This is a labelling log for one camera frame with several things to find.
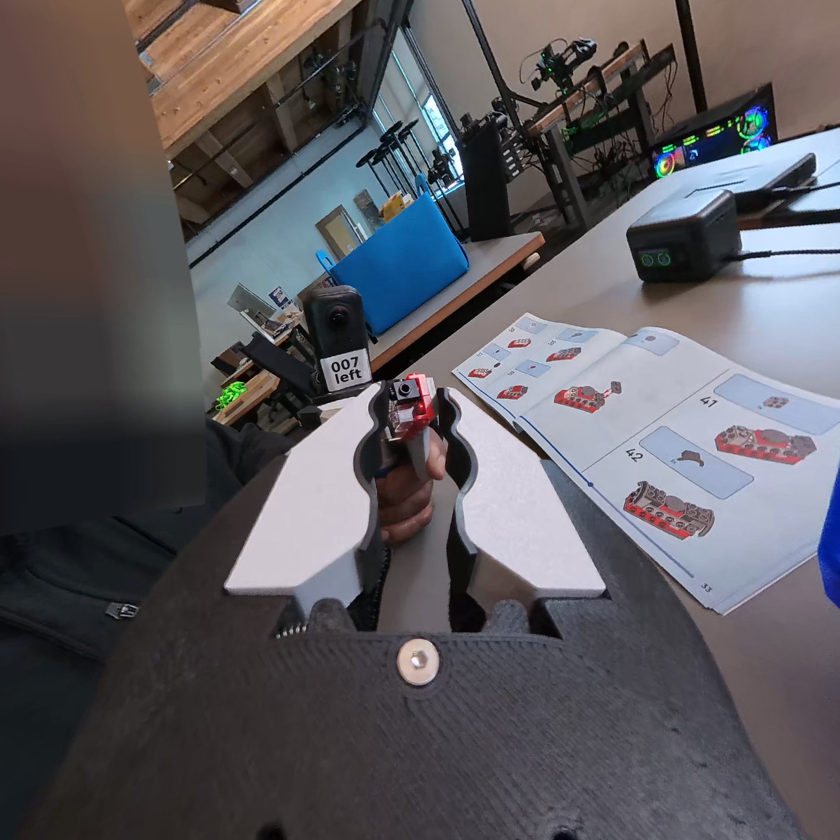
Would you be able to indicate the black upright panel stand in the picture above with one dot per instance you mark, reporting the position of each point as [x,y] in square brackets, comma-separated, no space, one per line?
[487,184]

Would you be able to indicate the blue plastic shelf bin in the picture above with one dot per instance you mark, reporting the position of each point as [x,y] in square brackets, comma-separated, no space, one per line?
[830,538]

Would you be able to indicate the flat black device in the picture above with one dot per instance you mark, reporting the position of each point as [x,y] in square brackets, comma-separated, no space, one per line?
[741,177]

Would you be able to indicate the yellow box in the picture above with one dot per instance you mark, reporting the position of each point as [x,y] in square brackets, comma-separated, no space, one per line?
[394,207]

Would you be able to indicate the grey monitor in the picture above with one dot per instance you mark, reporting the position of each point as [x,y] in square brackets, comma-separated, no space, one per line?
[249,298]

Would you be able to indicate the light blue fabric bin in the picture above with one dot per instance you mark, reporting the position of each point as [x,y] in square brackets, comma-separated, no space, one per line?
[407,262]

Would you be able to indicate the low wooden bench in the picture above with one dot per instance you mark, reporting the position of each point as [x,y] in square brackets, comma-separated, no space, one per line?
[253,394]

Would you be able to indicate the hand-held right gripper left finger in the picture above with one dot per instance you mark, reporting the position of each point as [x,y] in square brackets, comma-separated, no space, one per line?
[308,512]

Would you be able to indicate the person's black jacket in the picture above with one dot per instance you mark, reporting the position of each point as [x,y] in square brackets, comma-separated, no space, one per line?
[65,623]

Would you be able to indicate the red toy brick model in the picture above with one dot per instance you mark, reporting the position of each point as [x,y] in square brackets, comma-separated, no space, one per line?
[412,401]

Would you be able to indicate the wooden metal-frame workbench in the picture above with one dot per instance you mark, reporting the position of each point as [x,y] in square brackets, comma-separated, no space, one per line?
[590,111]

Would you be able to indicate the person's left hand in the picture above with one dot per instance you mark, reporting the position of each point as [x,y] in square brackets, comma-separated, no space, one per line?
[407,505]

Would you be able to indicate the brown door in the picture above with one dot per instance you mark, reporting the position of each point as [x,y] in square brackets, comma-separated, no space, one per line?
[338,233]

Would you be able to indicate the black round-top stand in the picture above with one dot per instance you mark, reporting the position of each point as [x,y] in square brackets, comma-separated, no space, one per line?
[407,124]
[384,134]
[369,157]

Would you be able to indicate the small printed sheet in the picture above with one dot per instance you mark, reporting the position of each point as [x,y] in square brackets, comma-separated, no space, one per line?
[281,296]

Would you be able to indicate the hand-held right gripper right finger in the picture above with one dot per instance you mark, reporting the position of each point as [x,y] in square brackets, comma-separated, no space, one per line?
[525,518]

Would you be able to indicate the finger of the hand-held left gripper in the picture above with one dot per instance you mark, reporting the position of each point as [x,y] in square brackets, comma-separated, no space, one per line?
[331,413]

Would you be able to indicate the black power adapter cube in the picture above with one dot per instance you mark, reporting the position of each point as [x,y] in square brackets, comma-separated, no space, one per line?
[682,236]

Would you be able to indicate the grey table with wooden edge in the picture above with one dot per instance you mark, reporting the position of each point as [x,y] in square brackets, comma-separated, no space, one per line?
[499,253]

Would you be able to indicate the brick instruction booklet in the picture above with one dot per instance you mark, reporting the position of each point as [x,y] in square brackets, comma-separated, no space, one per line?
[656,446]

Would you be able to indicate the lit computer tower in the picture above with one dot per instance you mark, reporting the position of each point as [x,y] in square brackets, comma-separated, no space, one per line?
[715,141]

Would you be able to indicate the grey desk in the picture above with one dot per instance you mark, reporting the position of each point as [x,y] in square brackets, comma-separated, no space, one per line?
[590,289]

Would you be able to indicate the black camera rig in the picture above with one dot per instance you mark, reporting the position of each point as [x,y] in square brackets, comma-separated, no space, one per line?
[558,62]

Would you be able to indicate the black chair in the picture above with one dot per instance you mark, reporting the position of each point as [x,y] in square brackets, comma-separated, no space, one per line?
[275,367]

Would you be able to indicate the printed cardboard box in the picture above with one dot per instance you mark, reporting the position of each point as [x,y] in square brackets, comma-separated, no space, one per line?
[315,286]

